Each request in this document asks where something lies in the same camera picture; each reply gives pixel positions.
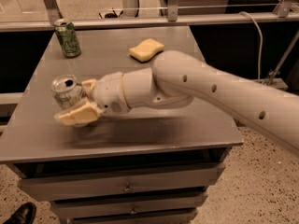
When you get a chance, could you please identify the white cable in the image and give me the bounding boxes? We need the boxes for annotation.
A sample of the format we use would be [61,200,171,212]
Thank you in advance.
[238,11,264,83]

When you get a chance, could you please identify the grey drawer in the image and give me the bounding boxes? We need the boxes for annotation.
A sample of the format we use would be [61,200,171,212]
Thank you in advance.
[51,191,208,218]
[19,162,225,202]
[70,208,197,224]

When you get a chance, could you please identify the bottom grey drawer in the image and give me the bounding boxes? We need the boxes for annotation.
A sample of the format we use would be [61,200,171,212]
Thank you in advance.
[70,208,197,224]

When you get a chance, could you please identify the white 7up can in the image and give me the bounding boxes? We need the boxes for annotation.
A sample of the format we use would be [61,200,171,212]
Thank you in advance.
[51,75,85,109]

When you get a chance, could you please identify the grey metal railing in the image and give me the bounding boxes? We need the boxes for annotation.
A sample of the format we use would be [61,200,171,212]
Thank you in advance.
[0,0,299,32]

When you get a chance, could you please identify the grey drawer cabinet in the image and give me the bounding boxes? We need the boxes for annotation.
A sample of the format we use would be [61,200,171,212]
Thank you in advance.
[0,25,244,224]

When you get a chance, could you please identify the black leather shoe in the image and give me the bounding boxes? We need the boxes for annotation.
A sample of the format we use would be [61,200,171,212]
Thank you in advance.
[3,202,36,224]

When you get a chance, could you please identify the middle grey drawer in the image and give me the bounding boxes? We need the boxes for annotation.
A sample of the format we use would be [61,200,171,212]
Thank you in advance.
[51,191,208,218]

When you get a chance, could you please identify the top grey drawer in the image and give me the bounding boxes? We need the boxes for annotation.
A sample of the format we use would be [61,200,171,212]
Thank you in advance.
[19,162,225,202]

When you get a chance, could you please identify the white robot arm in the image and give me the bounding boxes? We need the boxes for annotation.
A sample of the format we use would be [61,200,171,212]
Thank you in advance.
[51,50,299,155]

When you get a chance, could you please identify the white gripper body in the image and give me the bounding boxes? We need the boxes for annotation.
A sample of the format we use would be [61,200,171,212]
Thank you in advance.
[92,72,130,116]

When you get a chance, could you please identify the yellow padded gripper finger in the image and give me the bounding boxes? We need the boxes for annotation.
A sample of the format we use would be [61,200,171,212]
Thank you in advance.
[54,98,102,126]
[81,78,97,98]

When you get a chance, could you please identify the yellow sponge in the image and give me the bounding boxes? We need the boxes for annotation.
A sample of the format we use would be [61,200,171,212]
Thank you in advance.
[129,38,164,63]

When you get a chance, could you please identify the green soda can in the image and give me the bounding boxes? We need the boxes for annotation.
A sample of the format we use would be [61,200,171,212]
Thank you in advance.
[54,19,81,58]

